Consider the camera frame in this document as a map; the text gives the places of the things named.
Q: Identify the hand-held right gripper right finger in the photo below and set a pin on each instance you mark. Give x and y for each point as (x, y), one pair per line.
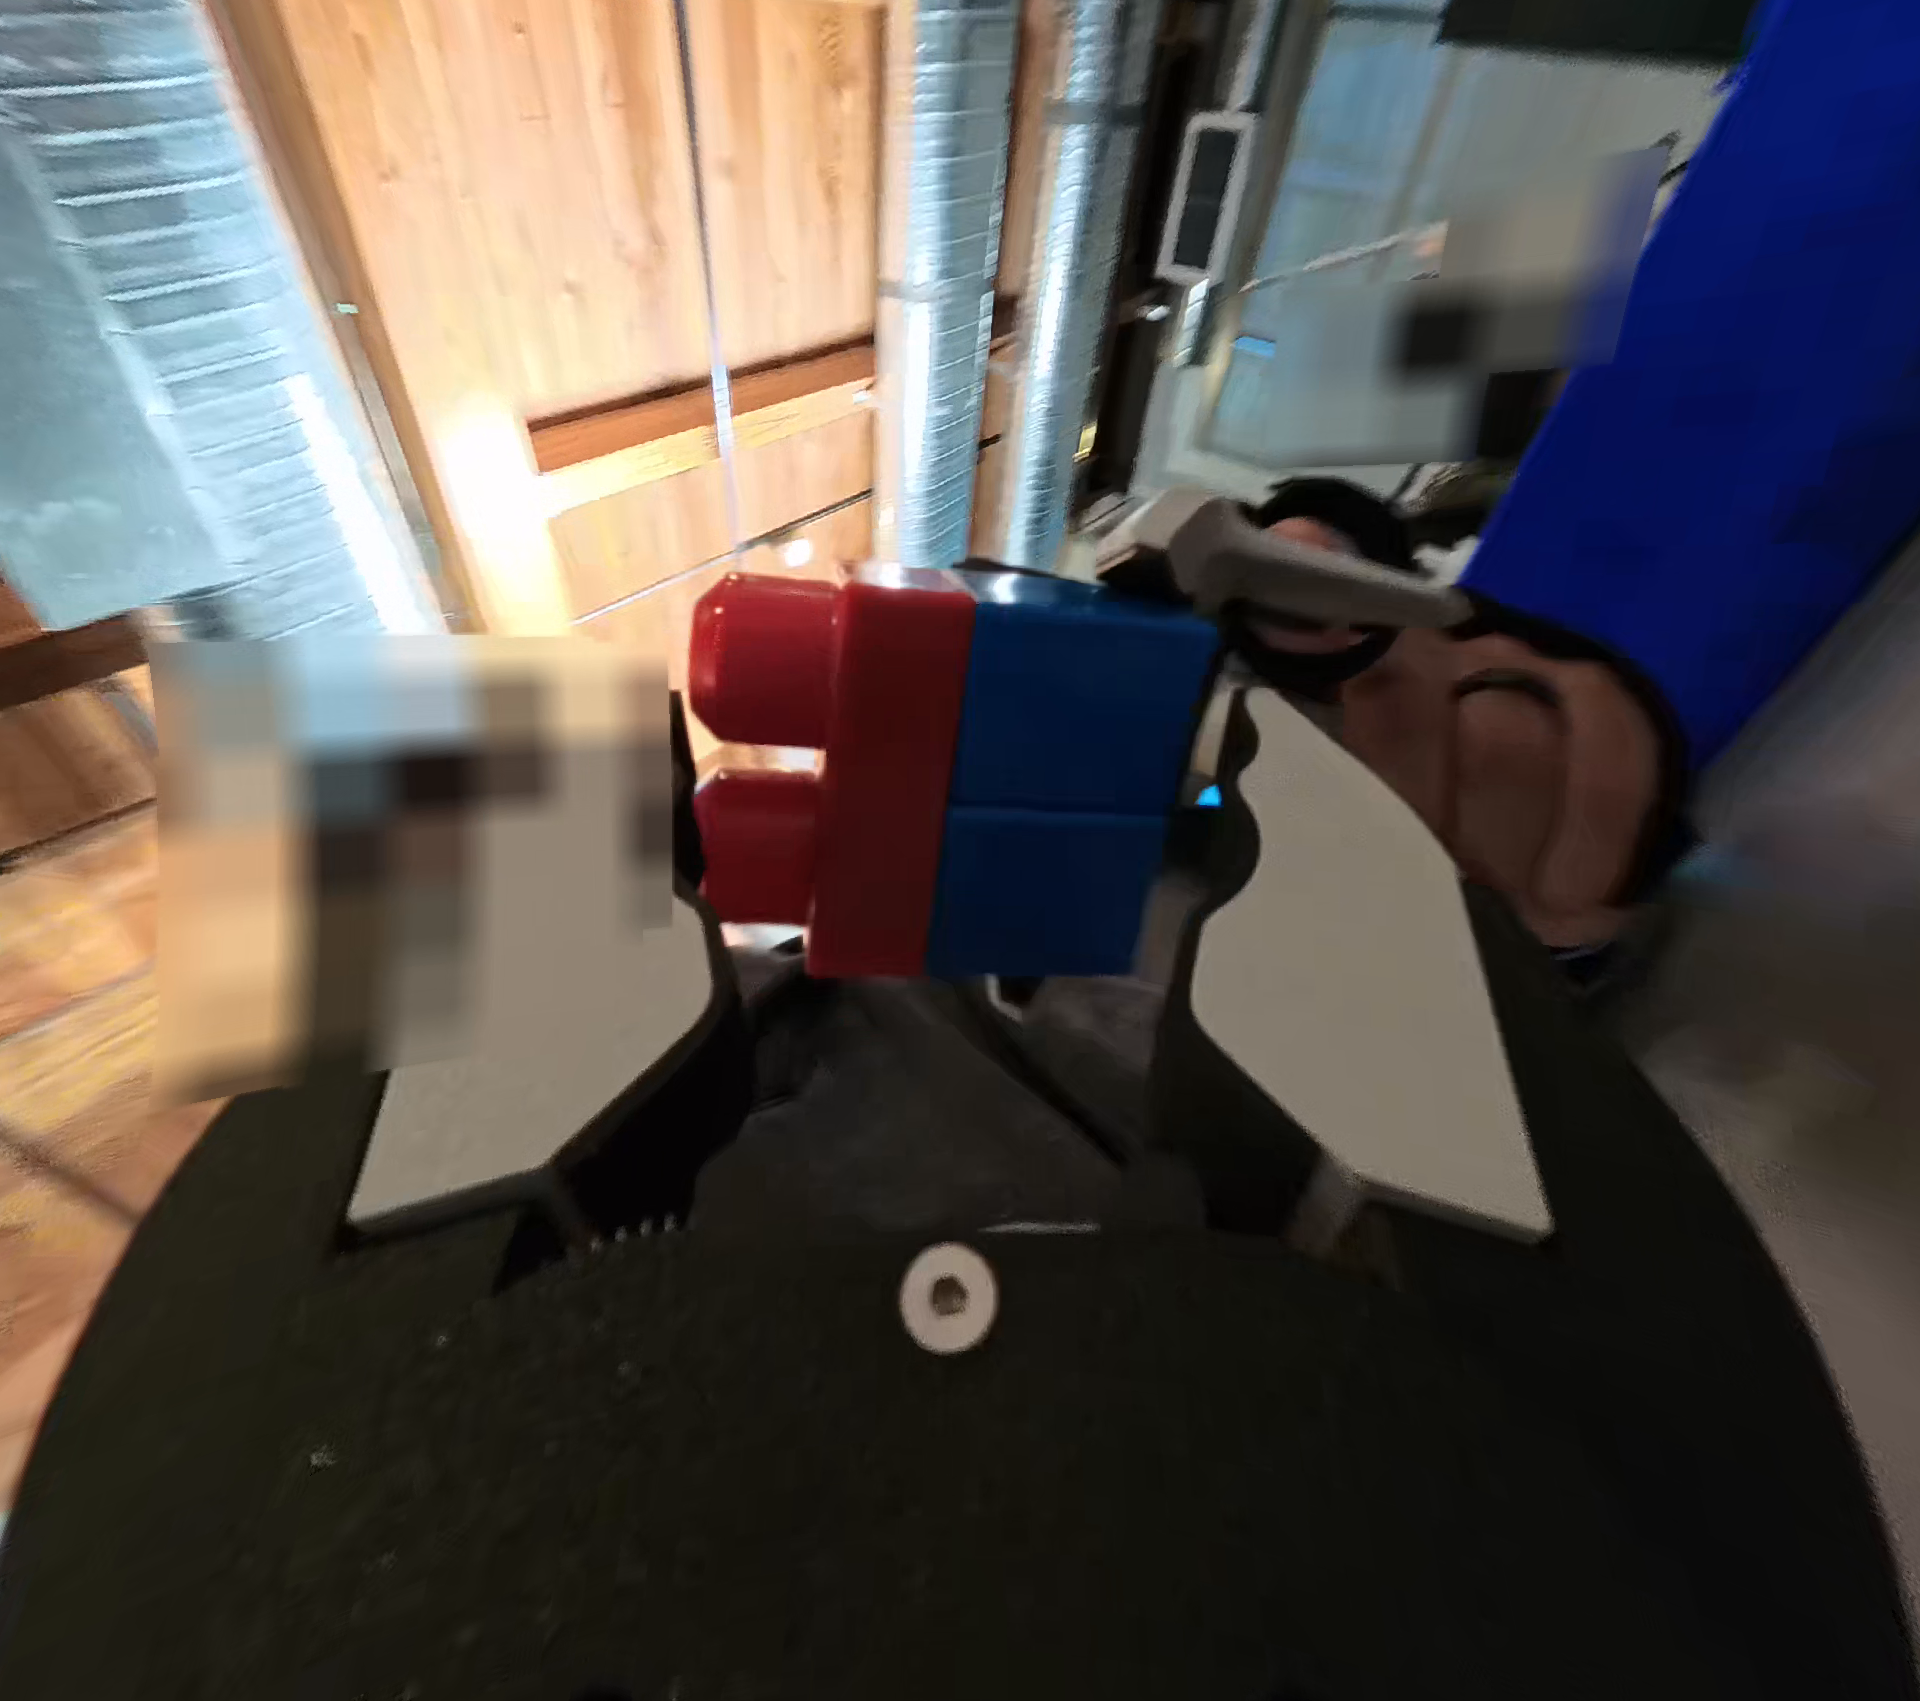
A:
(1351, 980)

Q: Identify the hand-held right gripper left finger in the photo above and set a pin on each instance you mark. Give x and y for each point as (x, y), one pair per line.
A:
(525, 1058)

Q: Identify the blue one-stud building block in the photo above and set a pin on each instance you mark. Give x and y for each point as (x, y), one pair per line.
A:
(1080, 696)
(1050, 890)

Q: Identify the red two-stud building block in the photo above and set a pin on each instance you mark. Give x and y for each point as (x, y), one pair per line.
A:
(901, 756)

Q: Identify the blue plastic bin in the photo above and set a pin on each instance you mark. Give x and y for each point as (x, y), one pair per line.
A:
(1771, 306)

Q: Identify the person's left hand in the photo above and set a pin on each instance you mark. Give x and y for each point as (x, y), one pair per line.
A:
(1560, 801)

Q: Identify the large silver rectangular duct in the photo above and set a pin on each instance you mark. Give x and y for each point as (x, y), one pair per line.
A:
(150, 231)

